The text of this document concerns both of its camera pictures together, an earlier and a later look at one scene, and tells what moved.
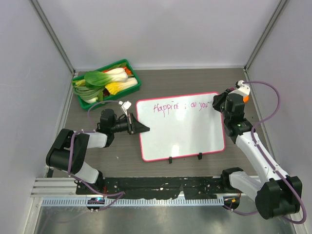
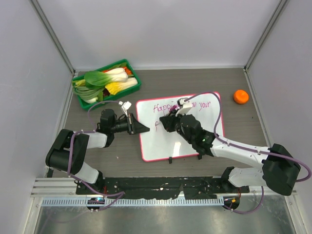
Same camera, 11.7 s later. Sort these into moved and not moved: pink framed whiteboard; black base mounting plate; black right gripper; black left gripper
Moved: black right gripper
Not moved: black base mounting plate; black left gripper; pink framed whiteboard
